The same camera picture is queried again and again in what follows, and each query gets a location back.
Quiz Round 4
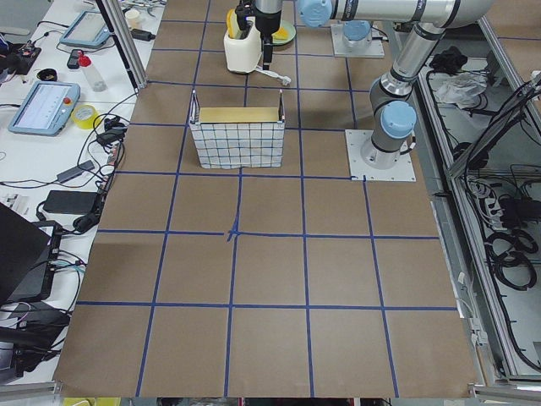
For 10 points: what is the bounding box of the black laptop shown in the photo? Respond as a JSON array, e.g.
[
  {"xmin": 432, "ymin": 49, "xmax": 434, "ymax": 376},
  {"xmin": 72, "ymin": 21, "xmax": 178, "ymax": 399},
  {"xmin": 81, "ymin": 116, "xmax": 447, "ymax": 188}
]
[{"xmin": 1, "ymin": 205, "xmax": 62, "ymax": 304}]

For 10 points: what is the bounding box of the black round dish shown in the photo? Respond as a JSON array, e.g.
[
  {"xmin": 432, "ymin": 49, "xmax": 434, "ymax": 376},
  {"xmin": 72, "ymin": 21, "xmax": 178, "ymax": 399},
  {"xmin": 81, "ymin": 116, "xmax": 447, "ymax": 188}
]
[{"xmin": 36, "ymin": 69, "xmax": 57, "ymax": 82}]

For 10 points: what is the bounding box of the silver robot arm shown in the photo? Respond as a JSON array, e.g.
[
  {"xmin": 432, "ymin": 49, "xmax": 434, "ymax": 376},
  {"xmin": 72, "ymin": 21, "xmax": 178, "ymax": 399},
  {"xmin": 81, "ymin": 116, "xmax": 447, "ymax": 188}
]
[
  {"xmin": 361, "ymin": 23, "xmax": 445, "ymax": 170},
  {"xmin": 235, "ymin": 0, "xmax": 461, "ymax": 70}
]

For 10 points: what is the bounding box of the far teach pendant tablet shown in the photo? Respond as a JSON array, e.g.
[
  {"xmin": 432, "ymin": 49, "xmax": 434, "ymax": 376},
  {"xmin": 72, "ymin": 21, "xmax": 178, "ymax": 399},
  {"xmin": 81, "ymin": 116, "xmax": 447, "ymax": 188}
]
[{"xmin": 59, "ymin": 11, "xmax": 110, "ymax": 49}]

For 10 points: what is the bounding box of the white toaster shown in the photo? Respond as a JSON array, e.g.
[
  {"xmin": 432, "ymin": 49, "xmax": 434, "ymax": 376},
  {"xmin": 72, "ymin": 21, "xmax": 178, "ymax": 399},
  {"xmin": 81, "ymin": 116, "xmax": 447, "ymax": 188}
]
[{"xmin": 223, "ymin": 21, "xmax": 261, "ymax": 74}]

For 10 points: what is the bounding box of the green plate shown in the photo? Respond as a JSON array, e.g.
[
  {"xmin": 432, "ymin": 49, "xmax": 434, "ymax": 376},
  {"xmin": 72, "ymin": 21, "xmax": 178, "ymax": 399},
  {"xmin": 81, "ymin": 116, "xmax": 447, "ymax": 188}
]
[{"xmin": 272, "ymin": 20, "xmax": 297, "ymax": 47}]

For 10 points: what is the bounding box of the paper cup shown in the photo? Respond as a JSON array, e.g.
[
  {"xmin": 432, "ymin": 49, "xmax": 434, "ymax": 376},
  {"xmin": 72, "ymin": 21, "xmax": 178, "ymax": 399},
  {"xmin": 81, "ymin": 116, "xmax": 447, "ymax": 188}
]
[{"xmin": 124, "ymin": 8, "xmax": 142, "ymax": 30}]

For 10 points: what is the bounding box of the grid pattern storage box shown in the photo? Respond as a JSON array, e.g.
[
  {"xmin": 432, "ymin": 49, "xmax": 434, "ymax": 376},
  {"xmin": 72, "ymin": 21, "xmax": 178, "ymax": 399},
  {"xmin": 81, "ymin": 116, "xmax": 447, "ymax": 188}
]
[{"xmin": 189, "ymin": 91, "xmax": 286, "ymax": 169}]

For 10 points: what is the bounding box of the aluminium frame post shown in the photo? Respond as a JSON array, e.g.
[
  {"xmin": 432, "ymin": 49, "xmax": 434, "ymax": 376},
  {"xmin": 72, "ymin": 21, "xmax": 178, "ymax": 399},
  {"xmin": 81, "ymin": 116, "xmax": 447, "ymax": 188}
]
[{"xmin": 96, "ymin": 0, "xmax": 147, "ymax": 92}]

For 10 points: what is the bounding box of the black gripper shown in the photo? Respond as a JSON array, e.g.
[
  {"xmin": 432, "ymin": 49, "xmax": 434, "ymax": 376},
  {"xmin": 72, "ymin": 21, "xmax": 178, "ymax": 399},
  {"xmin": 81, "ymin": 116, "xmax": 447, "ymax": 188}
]
[{"xmin": 235, "ymin": 0, "xmax": 281, "ymax": 70}]

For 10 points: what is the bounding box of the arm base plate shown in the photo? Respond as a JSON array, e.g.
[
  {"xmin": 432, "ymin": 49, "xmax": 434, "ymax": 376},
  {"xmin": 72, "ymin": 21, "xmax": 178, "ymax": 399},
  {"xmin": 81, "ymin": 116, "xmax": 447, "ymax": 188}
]
[
  {"xmin": 345, "ymin": 129, "xmax": 416, "ymax": 182},
  {"xmin": 331, "ymin": 20, "xmax": 385, "ymax": 58}
]

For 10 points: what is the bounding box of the white crumpled cloth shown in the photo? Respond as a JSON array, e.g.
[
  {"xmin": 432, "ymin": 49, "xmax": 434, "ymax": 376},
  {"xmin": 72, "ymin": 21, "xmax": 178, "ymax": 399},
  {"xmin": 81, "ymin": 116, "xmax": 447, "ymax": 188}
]
[{"xmin": 434, "ymin": 73, "xmax": 487, "ymax": 108}]

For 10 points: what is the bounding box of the yellow tape roll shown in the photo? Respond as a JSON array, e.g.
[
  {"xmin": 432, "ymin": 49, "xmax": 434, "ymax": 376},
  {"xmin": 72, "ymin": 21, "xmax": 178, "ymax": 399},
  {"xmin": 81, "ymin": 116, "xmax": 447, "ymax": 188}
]
[{"xmin": 70, "ymin": 104, "xmax": 100, "ymax": 129}]

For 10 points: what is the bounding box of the bread slice in toaster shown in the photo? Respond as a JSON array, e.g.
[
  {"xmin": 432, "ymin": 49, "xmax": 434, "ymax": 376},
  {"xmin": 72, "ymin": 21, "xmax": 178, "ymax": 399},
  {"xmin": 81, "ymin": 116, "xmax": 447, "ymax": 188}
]
[{"xmin": 226, "ymin": 8, "xmax": 240, "ymax": 39}]

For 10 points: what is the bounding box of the near teach pendant tablet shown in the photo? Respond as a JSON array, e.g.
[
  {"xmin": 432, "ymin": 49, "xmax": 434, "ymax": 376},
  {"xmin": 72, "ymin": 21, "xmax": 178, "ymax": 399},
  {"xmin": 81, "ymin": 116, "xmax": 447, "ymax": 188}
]
[{"xmin": 8, "ymin": 81, "xmax": 80, "ymax": 136}]

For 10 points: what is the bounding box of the teach pendant tablet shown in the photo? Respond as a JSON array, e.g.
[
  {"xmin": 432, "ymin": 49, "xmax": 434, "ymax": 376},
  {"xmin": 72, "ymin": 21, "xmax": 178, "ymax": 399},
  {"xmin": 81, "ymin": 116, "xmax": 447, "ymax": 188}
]
[
  {"xmin": 59, "ymin": 11, "xmax": 110, "ymax": 49},
  {"xmin": 8, "ymin": 81, "xmax": 80, "ymax": 136}
]

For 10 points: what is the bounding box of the clear bottle red cap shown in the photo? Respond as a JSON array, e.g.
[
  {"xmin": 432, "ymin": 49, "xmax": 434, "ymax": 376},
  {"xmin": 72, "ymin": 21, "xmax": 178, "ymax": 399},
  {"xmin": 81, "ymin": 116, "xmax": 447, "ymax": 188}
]
[{"xmin": 78, "ymin": 51, "xmax": 107, "ymax": 92}]

